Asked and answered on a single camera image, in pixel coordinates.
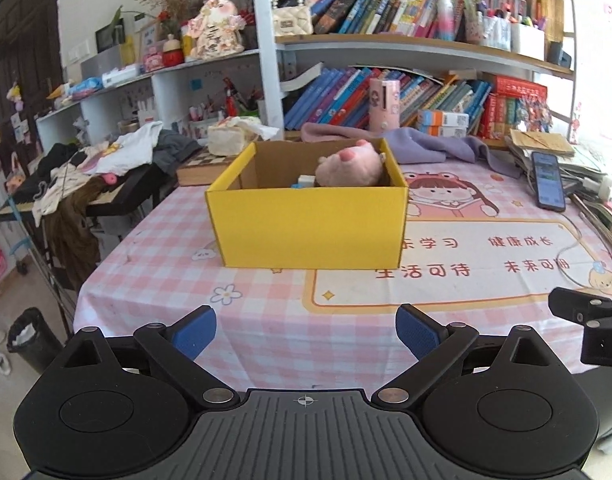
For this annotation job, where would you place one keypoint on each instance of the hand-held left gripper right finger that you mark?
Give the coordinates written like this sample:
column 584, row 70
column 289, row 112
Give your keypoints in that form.
column 415, row 332

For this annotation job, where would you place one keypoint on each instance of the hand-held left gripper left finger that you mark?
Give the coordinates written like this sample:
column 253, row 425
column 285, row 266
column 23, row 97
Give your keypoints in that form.
column 196, row 332

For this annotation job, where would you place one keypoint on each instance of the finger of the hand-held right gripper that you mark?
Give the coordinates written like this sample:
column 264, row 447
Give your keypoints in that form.
column 571, row 302

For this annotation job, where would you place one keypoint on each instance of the yellow cardboard box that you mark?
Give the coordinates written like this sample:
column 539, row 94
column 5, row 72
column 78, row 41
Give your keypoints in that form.
column 306, row 225

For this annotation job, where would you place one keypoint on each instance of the pink plush toy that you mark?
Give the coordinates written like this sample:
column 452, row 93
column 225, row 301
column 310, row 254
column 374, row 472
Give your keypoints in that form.
column 346, row 170

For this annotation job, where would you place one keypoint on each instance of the small white tape roll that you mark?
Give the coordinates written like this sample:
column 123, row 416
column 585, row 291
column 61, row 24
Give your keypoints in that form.
column 306, row 180

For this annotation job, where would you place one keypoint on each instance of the pink checked printed tablecloth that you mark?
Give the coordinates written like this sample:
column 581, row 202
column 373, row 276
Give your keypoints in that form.
column 185, row 270

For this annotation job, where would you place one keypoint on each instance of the white power adapter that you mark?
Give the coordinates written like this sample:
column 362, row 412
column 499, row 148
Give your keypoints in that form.
column 591, row 187

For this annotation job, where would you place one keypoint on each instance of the stack of papers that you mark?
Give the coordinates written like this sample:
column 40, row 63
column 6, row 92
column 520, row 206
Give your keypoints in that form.
column 581, row 165

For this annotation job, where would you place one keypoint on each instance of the black smartphone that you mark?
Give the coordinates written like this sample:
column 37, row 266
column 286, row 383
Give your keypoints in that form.
column 548, row 182

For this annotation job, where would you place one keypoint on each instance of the brown paper envelope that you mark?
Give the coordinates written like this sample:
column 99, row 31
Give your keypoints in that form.
column 541, row 142

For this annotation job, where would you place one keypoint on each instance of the brown garment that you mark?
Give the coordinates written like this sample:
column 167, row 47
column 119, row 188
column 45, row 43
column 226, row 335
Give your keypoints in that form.
column 78, row 230

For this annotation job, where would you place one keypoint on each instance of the brown checkered board box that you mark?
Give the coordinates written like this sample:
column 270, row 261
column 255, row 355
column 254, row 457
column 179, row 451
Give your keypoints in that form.
column 203, row 170

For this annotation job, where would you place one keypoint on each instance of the black trash bin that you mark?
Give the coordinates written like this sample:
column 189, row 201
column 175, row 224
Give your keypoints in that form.
column 33, row 345

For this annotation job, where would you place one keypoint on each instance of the colourful paper ornament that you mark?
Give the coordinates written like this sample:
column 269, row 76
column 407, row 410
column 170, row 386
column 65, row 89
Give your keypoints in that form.
column 535, row 115

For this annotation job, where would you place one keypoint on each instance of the grey garment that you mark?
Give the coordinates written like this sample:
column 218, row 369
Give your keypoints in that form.
column 178, row 147

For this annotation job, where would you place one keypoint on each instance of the purple cloth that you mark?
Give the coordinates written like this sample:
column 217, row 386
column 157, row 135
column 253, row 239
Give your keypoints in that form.
column 436, row 145

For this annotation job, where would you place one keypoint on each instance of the row of red books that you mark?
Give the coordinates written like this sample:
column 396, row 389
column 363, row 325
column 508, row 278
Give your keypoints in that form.
column 498, row 117

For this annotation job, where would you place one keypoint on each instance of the white printed shirt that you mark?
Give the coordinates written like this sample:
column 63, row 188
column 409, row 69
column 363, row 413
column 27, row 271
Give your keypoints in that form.
column 130, row 150

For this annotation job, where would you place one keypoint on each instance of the cream tissue pack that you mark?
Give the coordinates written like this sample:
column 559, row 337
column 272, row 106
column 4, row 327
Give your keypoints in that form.
column 230, row 140

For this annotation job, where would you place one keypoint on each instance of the orange white carton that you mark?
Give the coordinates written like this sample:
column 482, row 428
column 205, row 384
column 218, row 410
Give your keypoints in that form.
column 443, row 118
column 441, row 131

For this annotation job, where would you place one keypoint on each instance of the thick red dictionary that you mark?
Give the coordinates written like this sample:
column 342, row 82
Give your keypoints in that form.
column 521, row 86

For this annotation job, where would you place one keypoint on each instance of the black garment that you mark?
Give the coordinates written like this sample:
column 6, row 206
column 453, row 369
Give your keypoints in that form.
column 55, row 160

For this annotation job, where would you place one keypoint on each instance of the pink cylindrical device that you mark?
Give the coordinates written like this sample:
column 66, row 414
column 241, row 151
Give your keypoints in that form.
column 384, row 105

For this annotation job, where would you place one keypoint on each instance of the group of pens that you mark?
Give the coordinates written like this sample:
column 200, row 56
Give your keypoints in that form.
column 235, row 100

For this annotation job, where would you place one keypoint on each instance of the white pen holder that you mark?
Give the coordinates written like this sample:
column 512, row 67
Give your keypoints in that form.
column 528, row 42

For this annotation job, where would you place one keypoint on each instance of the row of blue books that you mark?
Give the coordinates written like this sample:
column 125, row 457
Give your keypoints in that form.
column 336, row 100

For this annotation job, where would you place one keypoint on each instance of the white label printer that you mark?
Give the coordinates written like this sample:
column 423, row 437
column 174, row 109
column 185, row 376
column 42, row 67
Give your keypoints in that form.
column 119, row 75

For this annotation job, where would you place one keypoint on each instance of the blue wipes packet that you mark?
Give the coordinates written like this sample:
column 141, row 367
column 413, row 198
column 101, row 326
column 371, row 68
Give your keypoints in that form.
column 83, row 87

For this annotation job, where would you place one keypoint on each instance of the small pink box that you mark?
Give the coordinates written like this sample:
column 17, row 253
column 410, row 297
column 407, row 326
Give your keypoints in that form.
column 153, row 62

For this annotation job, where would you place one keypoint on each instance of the red lidded jar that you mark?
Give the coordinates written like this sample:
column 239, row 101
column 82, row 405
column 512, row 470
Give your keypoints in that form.
column 173, row 52

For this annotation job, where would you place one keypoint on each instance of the white bookshelf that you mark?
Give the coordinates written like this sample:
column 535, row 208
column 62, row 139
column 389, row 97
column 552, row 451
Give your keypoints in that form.
column 266, row 60

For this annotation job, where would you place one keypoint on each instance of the pink floral ornament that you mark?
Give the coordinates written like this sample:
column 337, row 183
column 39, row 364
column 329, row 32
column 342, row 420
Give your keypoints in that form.
column 215, row 30

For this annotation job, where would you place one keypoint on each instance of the dark wooden door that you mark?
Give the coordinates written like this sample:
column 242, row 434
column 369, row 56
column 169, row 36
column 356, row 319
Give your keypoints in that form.
column 20, row 60

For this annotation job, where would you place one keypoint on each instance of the white quilted handbag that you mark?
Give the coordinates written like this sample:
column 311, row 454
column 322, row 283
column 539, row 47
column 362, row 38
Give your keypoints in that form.
column 292, row 17

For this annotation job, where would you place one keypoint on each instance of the row of colourful books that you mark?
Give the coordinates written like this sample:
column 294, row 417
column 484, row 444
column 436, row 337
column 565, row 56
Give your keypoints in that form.
column 376, row 5

